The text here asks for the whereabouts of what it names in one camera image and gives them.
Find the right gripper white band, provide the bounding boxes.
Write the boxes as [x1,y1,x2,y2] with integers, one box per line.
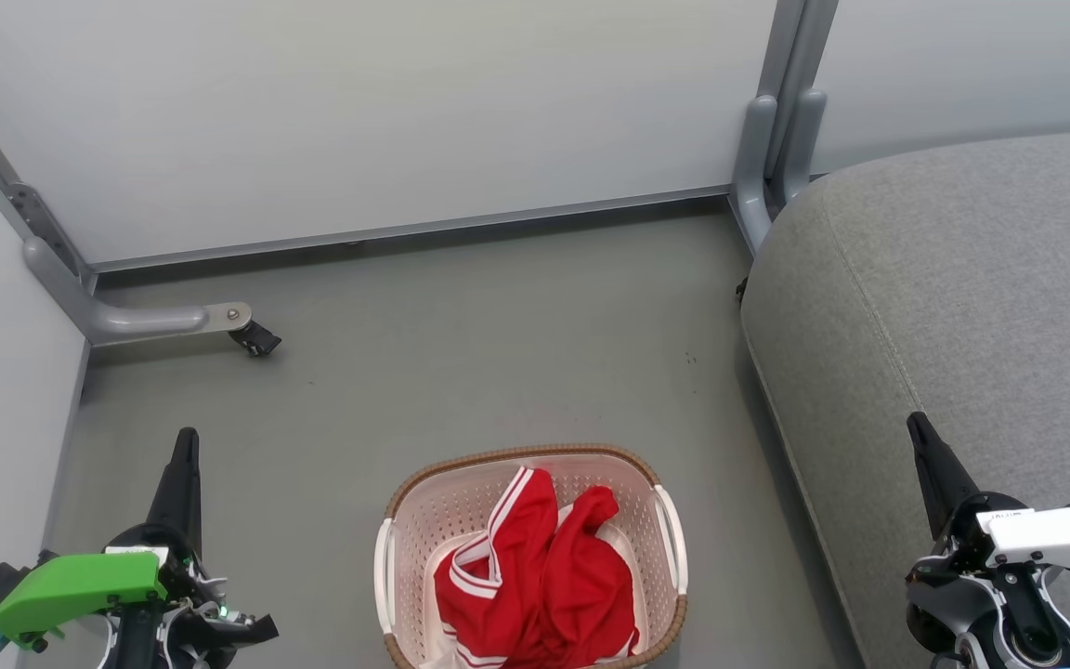
[905,412,1070,669]

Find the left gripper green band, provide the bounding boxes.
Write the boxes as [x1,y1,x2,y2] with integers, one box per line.
[0,426,281,669]

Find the grey fabric sofa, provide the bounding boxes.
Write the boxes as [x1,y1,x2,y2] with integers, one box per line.
[739,126,1070,669]

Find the red garment with white stripes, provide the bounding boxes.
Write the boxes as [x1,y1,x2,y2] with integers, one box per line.
[432,466,642,669]

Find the black caster wheel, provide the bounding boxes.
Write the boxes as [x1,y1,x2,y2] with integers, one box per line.
[227,321,283,359]

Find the grey partition foot with plate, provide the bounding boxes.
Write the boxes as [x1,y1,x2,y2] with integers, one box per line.
[22,236,254,348]

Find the white laundry basket brown rim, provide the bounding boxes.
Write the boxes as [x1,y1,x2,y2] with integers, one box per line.
[372,443,690,669]

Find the grey partition corner post bracket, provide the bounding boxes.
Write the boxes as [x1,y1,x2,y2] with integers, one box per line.
[0,61,98,291]

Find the grey partition bottom rail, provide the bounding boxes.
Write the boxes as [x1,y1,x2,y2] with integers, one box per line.
[87,184,733,274]

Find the grey double partition post foot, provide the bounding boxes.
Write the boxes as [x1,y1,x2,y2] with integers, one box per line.
[728,0,841,257]

